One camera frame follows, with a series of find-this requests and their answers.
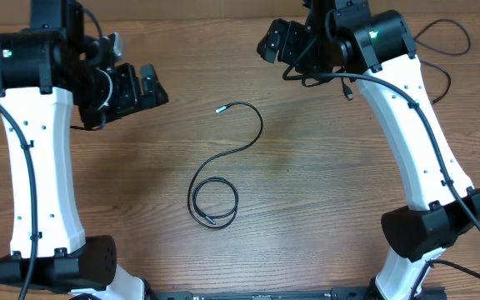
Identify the black usb cable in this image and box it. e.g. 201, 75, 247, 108
187, 101, 264, 230
281, 57, 453, 105
412, 18, 473, 58

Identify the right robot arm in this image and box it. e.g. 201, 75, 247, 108
257, 1, 480, 299

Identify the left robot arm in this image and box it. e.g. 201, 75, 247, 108
0, 1, 168, 299

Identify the cardboard wall panel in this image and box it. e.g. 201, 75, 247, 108
0, 0, 480, 25

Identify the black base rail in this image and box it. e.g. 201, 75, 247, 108
144, 287, 378, 300

